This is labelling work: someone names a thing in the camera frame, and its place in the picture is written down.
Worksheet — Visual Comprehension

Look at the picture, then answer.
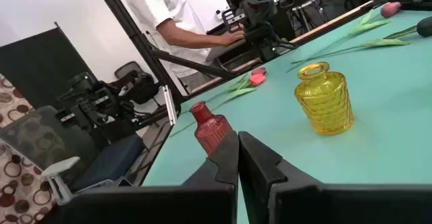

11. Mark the silver frame bracket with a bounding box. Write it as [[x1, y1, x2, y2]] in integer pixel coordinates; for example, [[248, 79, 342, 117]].
[[163, 84, 179, 126]]

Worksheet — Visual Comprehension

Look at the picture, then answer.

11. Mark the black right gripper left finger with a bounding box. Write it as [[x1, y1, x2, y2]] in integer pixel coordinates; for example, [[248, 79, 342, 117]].
[[59, 131, 240, 224]]

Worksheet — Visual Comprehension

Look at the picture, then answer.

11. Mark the black bag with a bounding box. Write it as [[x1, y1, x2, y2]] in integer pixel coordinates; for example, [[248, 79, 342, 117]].
[[123, 71, 160, 105]]

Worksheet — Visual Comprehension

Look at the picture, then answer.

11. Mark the red ribbed glass vase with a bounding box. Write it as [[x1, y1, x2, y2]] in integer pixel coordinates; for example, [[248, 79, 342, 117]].
[[188, 101, 234, 156]]

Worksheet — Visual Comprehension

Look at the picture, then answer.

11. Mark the teal table mat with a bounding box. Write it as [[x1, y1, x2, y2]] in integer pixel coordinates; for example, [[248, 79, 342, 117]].
[[141, 1, 432, 224]]

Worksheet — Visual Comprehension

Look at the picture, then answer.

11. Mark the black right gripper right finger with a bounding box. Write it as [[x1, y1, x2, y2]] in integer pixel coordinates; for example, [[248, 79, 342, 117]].
[[238, 131, 432, 224]]

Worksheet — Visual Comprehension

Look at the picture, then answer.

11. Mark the black partition panel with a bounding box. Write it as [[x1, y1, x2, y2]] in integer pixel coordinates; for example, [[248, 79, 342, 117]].
[[0, 23, 89, 111]]

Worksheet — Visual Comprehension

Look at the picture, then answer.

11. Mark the person's hand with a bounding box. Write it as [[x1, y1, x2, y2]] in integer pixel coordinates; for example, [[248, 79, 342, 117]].
[[217, 23, 246, 48]]

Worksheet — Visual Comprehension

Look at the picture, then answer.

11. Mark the mesh office chair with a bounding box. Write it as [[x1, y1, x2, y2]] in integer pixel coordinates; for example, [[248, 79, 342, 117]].
[[0, 105, 146, 206]]

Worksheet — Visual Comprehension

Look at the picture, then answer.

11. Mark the yellow glass vase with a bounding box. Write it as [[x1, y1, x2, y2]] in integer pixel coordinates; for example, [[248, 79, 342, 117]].
[[294, 61, 355, 136]]

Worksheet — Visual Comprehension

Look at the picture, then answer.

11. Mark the brown circle patterned cloth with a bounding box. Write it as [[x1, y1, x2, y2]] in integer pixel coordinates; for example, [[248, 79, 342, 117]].
[[0, 74, 57, 224]]

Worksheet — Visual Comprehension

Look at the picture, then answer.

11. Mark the black metal table frame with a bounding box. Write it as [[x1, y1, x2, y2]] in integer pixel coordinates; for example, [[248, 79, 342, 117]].
[[90, 0, 432, 188]]

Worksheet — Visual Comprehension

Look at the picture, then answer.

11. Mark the person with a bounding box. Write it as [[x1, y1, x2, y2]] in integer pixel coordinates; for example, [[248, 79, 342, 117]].
[[119, 0, 246, 92]]

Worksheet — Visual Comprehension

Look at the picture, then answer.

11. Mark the gray desk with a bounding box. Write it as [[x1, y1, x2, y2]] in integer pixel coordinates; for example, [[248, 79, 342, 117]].
[[206, 38, 248, 63]]

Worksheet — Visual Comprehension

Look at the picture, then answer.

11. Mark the gray office chair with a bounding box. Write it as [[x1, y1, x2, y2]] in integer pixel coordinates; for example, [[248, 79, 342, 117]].
[[113, 61, 146, 80]]

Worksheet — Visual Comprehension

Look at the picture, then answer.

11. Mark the pink artificial tulip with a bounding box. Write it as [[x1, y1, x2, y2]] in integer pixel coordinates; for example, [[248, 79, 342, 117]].
[[286, 1, 402, 73], [178, 67, 268, 117]]

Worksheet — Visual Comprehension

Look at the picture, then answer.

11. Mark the red artificial tulip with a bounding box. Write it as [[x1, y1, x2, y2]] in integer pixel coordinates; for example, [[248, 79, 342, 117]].
[[168, 72, 267, 139]]

